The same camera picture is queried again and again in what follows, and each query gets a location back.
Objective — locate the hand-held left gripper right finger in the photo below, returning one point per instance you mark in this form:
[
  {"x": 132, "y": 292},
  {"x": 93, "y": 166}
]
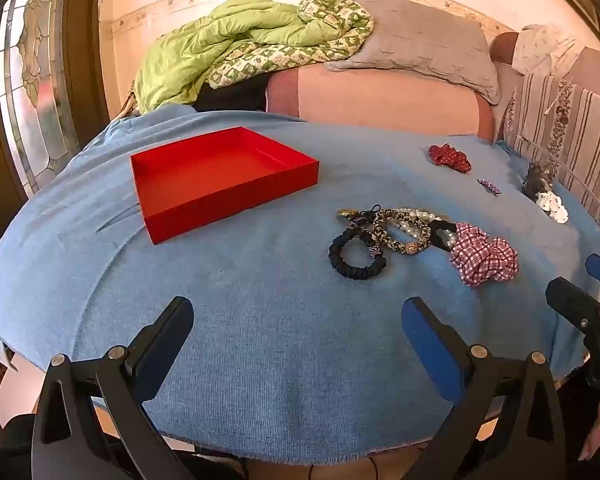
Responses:
[{"x": 425, "y": 345}]

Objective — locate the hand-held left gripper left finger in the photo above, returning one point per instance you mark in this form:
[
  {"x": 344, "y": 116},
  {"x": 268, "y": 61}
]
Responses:
[{"x": 161, "y": 355}]

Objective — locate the red white checkered scrunchie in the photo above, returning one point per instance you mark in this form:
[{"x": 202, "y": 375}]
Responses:
[{"x": 485, "y": 257}]

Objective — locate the black pleated scrunchie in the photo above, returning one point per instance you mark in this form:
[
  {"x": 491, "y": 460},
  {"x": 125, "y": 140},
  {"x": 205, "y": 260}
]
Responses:
[{"x": 337, "y": 257}]

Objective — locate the gold coin earring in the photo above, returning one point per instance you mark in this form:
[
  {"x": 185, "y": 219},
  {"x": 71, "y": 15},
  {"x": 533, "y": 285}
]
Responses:
[{"x": 346, "y": 213}]

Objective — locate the red shallow box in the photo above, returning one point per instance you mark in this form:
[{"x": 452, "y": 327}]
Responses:
[{"x": 220, "y": 160}]

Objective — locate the person's right hand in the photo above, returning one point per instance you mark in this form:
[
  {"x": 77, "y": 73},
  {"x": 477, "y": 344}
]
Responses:
[{"x": 596, "y": 430}]

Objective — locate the blue knitted blanket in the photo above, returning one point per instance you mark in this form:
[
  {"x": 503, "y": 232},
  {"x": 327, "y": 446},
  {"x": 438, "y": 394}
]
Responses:
[{"x": 280, "y": 320}]

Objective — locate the small purple hair clip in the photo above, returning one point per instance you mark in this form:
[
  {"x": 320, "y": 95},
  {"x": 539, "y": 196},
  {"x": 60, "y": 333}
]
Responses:
[{"x": 489, "y": 186}]

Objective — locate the striped floral sofa cushion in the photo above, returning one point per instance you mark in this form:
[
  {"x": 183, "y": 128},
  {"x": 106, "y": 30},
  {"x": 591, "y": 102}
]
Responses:
[{"x": 575, "y": 120}]

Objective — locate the red dotted scrunchie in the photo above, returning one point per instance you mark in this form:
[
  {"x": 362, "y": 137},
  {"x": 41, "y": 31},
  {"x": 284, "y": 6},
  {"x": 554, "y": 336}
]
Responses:
[{"x": 447, "y": 156}]

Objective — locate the white printed cloth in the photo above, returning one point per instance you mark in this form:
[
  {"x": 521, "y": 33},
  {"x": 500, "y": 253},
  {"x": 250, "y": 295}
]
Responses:
[{"x": 540, "y": 47}]

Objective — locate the mauve cushion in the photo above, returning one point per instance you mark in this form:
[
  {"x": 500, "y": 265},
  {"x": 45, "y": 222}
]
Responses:
[{"x": 502, "y": 50}]

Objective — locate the pink sofa cushion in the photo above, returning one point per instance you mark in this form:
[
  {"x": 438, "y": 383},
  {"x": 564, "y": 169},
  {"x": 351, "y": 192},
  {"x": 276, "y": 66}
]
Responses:
[{"x": 380, "y": 100}]

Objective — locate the black cloth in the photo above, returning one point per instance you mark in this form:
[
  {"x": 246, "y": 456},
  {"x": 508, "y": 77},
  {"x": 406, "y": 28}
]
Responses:
[{"x": 235, "y": 95}]

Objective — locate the grey pillow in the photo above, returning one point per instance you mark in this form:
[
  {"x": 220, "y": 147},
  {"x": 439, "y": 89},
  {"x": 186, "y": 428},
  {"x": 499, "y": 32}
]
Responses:
[{"x": 420, "y": 35}]

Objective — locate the stained glass window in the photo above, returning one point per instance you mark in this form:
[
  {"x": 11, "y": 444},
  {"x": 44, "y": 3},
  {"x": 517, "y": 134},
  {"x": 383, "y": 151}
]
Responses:
[{"x": 35, "y": 85}]

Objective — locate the green patterned quilt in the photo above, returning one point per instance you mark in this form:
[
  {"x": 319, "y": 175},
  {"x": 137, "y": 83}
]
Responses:
[{"x": 205, "y": 40}]

